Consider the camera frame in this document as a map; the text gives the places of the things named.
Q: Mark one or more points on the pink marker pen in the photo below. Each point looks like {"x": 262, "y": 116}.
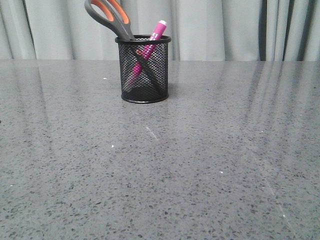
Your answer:
{"x": 156, "y": 35}

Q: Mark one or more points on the black mesh pen cup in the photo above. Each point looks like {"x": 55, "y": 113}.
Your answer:
{"x": 144, "y": 69}

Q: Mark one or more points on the grey orange scissors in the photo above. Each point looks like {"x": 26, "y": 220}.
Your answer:
{"x": 110, "y": 14}

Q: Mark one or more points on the grey curtain backdrop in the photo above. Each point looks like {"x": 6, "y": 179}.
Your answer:
{"x": 200, "y": 30}

